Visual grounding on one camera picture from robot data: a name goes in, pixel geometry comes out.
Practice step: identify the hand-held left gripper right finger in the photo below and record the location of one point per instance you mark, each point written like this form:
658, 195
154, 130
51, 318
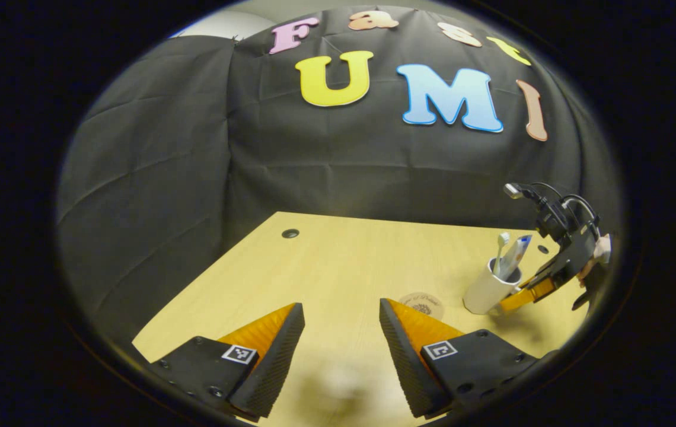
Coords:
406, 367

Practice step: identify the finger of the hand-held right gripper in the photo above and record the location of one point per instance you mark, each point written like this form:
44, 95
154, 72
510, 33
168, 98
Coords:
528, 295

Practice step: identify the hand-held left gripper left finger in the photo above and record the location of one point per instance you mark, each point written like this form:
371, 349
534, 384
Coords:
278, 362

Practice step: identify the white toothpaste tube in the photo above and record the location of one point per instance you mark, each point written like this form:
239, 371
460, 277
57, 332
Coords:
516, 255

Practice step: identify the white toothbrush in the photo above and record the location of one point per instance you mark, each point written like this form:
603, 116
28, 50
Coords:
501, 243

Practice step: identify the round cork coaster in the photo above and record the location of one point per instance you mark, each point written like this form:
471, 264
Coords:
427, 301

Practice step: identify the light wooden desktop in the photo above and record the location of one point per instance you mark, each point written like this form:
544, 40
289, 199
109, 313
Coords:
326, 267

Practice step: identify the black backdrop cloth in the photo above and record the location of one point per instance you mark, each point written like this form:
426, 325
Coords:
314, 160

